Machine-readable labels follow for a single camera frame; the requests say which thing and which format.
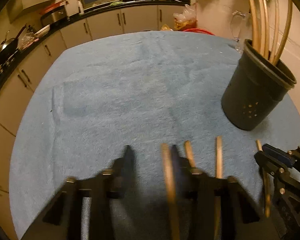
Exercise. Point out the blue towel table cover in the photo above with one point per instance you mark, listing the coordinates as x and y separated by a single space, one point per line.
196 86

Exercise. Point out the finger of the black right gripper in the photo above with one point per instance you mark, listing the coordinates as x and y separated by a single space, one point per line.
273 162
277 151

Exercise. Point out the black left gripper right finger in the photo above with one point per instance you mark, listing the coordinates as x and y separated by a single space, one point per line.
185 176

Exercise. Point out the green dish cloth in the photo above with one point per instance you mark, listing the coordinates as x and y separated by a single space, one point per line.
117 3

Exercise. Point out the white bowl on counter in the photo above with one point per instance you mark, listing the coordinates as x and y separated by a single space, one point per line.
42 32

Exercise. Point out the clear glass mug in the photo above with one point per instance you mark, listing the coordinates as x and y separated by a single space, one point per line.
241 28

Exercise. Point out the wooden chopstick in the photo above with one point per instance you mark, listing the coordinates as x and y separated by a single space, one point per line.
219 175
189 153
265 179
170 191

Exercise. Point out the steel toaster box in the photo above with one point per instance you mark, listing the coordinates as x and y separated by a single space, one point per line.
53 15

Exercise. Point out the lower kitchen cabinets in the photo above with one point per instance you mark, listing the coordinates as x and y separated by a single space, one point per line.
77 35

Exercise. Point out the chopstick in holder far right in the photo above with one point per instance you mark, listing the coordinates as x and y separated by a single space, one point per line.
285 33

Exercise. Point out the black wok with lid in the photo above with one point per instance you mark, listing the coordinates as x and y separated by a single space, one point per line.
8 47

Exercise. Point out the chopstick in holder far left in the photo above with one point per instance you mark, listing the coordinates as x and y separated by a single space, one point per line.
255 29

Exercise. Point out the black perforated utensil holder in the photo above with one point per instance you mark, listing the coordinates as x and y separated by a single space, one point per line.
255 89

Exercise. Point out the chopstick in holder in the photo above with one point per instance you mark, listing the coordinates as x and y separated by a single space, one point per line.
276 32
285 33
255 29
266 16
263 28

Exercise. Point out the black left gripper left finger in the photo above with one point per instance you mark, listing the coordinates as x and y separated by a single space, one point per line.
123 172

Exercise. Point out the yellow plastic bag on floor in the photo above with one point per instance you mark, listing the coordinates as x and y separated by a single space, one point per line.
187 19

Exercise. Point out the red plastic basin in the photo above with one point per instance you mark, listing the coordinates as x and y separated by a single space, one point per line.
198 31

